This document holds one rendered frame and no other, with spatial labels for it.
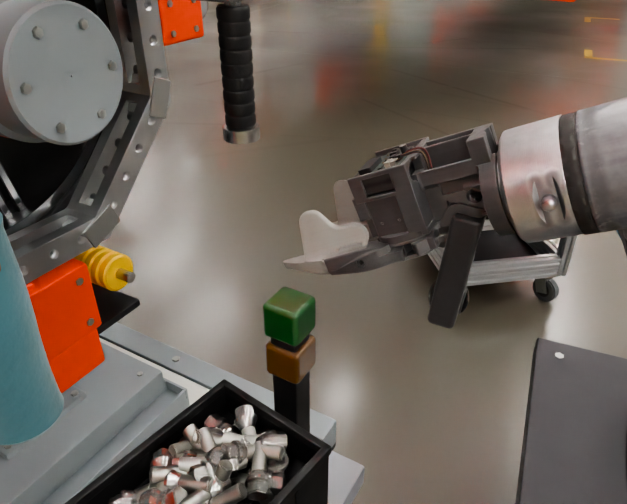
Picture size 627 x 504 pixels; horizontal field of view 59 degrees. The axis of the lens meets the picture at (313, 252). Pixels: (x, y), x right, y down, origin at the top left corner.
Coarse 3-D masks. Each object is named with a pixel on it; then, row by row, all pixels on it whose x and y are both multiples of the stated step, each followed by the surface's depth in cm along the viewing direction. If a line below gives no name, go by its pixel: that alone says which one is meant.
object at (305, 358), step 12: (312, 336) 56; (276, 348) 55; (300, 348) 55; (312, 348) 56; (276, 360) 55; (288, 360) 54; (300, 360) 54; (312, 360) 57; (276, 372) 56; (288, 372) 55; (300, 372) 55
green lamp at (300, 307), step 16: (288, 288) 55; (272, 304) 53; (288, 304) 53; (304, 304) 53; (272, 320) 53; (288, 320) 52; (304, 320) 53; (272, 336) 54; (288, 336) 53; (304, 336) 54
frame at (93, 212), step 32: (128, 0) 73; (128, 32) 78; (160, 32) 77; (128, 64) 79; (160, 64) 79; (128, 96) 80; (160, 96) 80; (128, 128) 79; (96, 160) 79; (128, 160) 78; (96, 192) 80; (128, 192) 80; (32, 224) 74; (64, 224) 76; (96, 224) 76; (32, 256) 69; (64, 256) 73
